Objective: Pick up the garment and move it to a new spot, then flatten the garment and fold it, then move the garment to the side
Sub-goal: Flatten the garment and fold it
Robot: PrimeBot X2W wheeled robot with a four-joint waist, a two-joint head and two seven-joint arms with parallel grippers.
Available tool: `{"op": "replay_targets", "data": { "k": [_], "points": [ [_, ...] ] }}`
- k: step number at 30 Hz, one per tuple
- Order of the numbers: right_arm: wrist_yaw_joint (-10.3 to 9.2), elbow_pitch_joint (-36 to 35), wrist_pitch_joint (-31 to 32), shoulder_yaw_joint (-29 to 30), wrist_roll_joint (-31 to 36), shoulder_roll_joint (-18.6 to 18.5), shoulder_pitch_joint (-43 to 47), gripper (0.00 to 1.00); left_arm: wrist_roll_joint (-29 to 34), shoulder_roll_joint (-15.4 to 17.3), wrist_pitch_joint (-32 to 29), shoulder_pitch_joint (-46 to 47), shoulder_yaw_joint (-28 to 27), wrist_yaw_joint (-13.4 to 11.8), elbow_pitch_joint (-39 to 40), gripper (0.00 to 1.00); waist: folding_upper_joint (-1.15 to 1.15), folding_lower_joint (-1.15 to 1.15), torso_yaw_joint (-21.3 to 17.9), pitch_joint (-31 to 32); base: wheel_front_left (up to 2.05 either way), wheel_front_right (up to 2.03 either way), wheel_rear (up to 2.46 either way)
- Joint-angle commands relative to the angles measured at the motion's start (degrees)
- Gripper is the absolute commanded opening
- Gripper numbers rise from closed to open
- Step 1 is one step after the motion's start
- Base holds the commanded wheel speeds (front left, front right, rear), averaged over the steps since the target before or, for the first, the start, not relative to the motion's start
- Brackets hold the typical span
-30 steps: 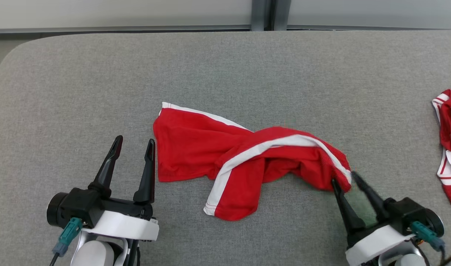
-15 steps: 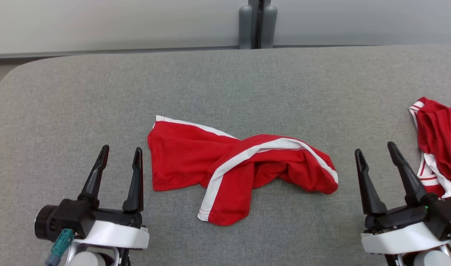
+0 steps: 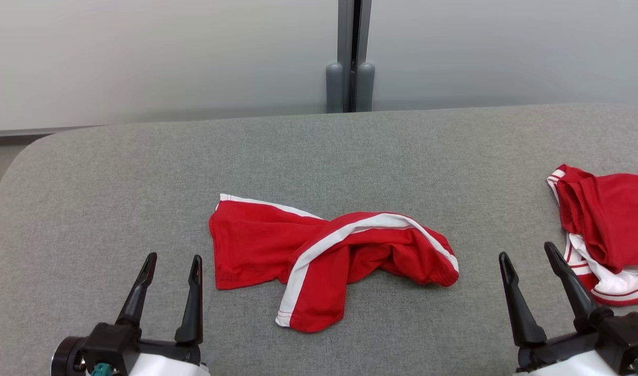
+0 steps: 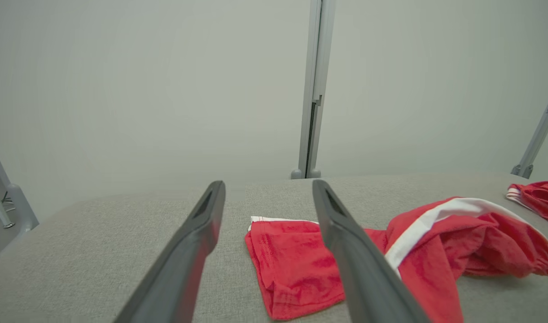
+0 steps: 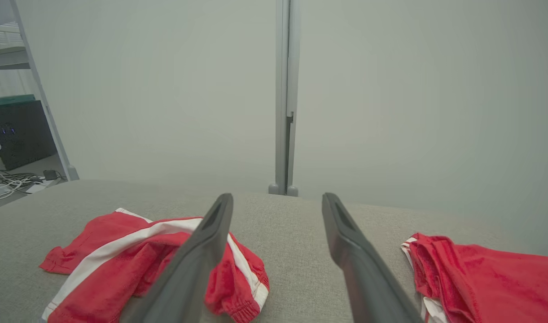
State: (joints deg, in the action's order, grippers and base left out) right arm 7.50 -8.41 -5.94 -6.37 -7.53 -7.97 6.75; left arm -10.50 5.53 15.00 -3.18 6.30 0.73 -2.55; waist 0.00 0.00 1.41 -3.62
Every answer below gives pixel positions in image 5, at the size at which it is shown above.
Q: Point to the grey shelf board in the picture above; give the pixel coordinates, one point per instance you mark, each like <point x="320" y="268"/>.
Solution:
<point x="6" y="58"/>

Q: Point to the grey metal partition post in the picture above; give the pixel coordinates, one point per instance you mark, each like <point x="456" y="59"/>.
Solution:
<point x="282" y="89"/>
<point x="72" y="172"/>

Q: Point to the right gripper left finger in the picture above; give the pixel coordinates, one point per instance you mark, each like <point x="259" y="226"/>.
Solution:
<point x="193" y="269"/>

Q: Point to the white power strip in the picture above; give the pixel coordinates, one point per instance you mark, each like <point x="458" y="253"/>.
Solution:
<point x="36" y="187"/>

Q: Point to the red jersey shirt white trim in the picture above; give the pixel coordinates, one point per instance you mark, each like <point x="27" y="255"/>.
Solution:
<point x="489" y="282"/>

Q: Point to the black power adapter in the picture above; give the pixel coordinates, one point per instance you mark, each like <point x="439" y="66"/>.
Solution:
<point x="50" y="174"/>

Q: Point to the red shorts white stripes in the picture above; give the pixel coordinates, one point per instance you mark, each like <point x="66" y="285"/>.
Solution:
<point x="98" y="231"/>

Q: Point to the black computer case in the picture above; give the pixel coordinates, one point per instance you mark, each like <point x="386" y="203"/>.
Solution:
<point x="22" y="134"/>

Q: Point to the dark green flat box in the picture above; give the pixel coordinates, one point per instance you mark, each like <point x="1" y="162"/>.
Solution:
<point x="9" y="100"/>

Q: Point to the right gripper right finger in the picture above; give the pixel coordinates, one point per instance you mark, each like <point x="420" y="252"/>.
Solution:
<point x="368" y="278"/>

